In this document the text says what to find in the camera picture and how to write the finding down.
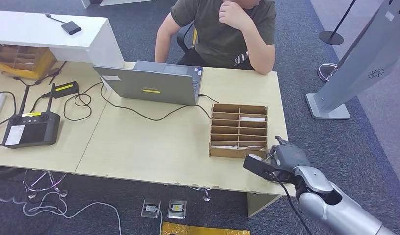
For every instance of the white counter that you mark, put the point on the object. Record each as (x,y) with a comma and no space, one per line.
(41,32)

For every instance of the beige table leg panel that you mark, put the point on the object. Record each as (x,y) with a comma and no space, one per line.
(258,204)

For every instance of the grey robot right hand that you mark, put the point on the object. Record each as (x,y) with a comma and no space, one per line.
(291,157)

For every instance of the black office chair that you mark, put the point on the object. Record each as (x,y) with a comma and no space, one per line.
(181,40)

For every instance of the person's left hand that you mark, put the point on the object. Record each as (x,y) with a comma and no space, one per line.
(235,16)

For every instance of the grey laptop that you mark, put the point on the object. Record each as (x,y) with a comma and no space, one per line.
(147,84)

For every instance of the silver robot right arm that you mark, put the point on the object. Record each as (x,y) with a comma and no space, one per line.
(336,214)

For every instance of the chrome stool base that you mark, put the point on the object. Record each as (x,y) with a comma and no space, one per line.
(63,194)

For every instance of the person's left forearm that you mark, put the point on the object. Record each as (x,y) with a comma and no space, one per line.
(260,52)

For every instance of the yellow taped floor patch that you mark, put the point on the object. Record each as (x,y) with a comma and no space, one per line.
(203,229)

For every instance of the brown cardboard card organizer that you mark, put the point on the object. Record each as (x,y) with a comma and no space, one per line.
(238,129)

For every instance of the black stanchion post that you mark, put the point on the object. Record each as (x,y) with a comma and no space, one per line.
(331,37)

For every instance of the chrome stanchion base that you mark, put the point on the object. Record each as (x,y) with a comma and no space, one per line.
(324,73)

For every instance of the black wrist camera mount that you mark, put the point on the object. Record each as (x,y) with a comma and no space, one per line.
(258,168)

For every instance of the black remote controller with antennas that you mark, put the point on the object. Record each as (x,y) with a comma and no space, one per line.
(33,131)

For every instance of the person's right forearm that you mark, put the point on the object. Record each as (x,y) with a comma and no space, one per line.
(162,48)

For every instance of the cardboard organizer with yellow tape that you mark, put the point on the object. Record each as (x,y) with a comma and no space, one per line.
(24,60)

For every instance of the metal floor socket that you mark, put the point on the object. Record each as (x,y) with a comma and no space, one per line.
(150,208)
(177,209)

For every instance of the chrome table foot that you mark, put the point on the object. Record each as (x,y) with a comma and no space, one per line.
(206,196)

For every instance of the person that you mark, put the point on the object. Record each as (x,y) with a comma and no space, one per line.
(219,39)

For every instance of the black power adapter yellow label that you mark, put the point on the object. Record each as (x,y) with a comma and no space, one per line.
(65,89)

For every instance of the grey kiosk stand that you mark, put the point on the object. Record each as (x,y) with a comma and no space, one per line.
(365,55)

